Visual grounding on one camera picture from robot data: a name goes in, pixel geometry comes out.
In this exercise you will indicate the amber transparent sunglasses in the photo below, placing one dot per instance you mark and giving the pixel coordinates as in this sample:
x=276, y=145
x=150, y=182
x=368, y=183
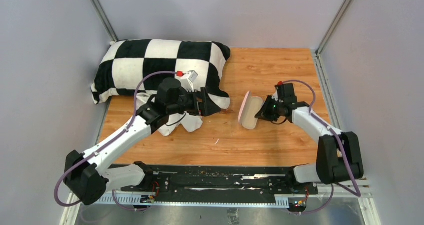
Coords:
x=226, y=111

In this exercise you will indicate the white crumpled cloth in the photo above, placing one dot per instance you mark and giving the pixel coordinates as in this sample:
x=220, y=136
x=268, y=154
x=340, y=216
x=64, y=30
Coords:
x=189, y=122

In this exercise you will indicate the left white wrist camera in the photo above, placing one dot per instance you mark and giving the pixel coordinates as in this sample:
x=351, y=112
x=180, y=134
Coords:
x=188, y=81

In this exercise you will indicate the pink glasses case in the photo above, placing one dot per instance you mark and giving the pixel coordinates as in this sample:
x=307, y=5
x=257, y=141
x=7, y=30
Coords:
x=250, y=106

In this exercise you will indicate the left aluminium frame post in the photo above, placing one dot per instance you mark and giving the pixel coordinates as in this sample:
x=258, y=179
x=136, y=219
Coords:
x=104, y=20

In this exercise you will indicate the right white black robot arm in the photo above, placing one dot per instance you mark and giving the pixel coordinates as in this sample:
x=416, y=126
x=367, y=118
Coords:
x=338, y=156

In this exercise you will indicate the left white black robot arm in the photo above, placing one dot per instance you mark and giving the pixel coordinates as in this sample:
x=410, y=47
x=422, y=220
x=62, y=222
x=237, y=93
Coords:
x=88, y=174

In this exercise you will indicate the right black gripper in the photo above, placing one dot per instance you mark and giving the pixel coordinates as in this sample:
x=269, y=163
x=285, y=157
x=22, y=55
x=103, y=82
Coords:
x=264, y=113

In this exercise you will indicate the black white checkered pillow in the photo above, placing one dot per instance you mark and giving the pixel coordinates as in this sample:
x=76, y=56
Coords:
x=145, y=63

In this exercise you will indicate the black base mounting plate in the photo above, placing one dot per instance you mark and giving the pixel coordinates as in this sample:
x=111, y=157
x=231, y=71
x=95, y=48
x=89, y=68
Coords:
x=164, y=178

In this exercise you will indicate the right aluminium frame post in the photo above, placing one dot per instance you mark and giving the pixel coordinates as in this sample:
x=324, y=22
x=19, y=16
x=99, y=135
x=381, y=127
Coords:
x=333, y=26

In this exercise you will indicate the aluminium frame post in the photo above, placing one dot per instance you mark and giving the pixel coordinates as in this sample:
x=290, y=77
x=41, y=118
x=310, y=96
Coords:
x=333, y=26
x=104, y=20

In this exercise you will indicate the aluminium slotted rail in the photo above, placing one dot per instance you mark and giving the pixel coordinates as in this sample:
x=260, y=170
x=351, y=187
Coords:
x=197, y=197

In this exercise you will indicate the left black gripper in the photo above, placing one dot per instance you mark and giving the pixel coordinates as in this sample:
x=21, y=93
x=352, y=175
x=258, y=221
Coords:
x=207, y=107

